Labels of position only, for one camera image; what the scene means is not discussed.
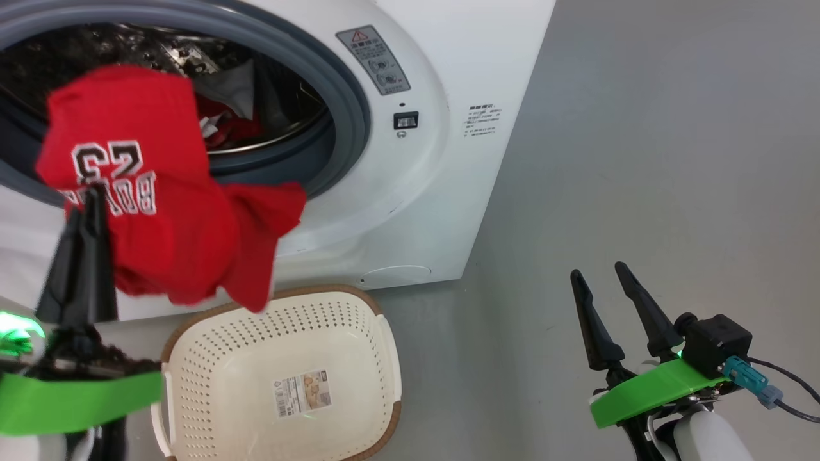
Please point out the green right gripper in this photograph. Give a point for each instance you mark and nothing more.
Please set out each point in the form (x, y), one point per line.
(660, 387)

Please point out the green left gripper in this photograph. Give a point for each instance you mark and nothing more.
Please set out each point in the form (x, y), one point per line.
(70, 400)

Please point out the red number 23 jersey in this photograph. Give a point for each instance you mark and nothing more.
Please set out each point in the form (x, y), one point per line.
(179, 243)

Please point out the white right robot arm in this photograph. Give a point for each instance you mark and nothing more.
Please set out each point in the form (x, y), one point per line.
(711, 438)

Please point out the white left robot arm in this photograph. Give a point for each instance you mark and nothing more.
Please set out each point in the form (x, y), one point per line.
(77, 448)

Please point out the cream perforated laundry basket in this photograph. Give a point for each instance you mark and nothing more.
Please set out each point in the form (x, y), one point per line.
(256, 358)

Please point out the white front-load washing machine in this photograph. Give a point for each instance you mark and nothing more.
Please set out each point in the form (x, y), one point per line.
(448, 211)

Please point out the washing machine drum opening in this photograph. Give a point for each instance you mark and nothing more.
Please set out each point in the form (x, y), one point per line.
(64, 51)

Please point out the printed product label sticker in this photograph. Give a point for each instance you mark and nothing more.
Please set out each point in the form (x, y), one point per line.
(302, 394)

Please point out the black door latch slot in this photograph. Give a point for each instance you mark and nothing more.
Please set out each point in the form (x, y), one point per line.
(405, 120)

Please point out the round white filter cover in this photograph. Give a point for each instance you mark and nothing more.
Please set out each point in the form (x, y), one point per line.
(394, 276)

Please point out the small text print sticker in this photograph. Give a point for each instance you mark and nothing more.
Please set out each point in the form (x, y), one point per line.
(484, 120)

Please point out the grey garment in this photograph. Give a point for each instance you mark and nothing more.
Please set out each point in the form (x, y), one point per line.
(234, 86)

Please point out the grey warning sticker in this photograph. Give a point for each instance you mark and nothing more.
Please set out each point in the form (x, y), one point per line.
(375, 61)

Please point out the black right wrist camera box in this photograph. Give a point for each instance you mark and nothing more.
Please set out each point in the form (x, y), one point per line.
(717, 342)

